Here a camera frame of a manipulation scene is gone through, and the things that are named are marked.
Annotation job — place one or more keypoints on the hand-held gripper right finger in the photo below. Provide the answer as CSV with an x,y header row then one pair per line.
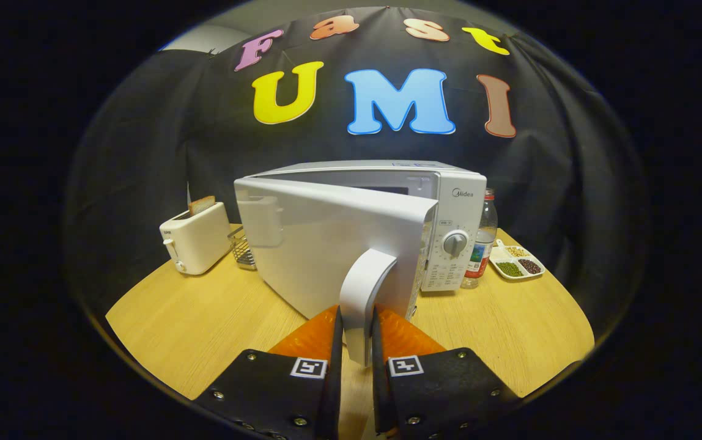
x,y
443,391

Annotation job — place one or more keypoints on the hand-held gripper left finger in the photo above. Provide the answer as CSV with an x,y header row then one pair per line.
x,y
265,391

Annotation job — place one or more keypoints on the white microwave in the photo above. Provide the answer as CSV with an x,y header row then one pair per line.
x,y
326,244

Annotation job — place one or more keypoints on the clear plastic water bottle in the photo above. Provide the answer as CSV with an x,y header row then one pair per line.
x,y
480,250

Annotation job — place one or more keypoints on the white divided bean dish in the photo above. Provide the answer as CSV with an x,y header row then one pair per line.
x,y
517,264

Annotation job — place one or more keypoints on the white toaster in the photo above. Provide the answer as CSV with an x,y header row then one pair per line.
x,y
201,241

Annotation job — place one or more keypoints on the toast slice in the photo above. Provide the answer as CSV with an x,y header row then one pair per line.
x,y
202,205

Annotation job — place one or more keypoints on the black backdrop cloth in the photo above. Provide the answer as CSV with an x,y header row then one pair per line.
x,y
131,153

